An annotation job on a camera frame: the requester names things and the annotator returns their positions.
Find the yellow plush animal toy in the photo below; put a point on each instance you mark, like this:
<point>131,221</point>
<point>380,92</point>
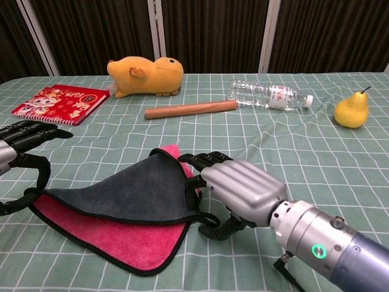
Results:
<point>152,77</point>

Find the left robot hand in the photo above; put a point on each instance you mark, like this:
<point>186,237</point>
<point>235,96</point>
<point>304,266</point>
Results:
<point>24,134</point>

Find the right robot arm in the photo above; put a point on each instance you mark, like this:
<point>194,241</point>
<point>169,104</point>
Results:
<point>328,243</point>

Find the dark pleated curtain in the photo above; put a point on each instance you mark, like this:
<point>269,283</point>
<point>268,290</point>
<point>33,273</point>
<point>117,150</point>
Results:
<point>212,33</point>

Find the yellow pear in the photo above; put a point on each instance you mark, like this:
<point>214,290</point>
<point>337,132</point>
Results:
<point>352,111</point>

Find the clear plastic water bottle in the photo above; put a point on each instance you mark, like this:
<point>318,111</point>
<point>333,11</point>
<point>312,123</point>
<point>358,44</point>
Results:
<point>258,94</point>

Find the wooden rolling pin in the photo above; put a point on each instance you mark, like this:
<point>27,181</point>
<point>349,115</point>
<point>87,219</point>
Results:
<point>188,109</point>

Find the red spiral notebook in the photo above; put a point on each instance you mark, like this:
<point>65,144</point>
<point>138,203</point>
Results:
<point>60,105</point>

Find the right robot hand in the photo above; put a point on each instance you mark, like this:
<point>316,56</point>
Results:
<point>243,185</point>

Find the green checked tablecloth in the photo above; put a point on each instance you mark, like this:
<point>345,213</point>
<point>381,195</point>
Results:
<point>304,152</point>

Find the pink and grey towel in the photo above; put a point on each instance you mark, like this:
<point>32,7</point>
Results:
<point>133,194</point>

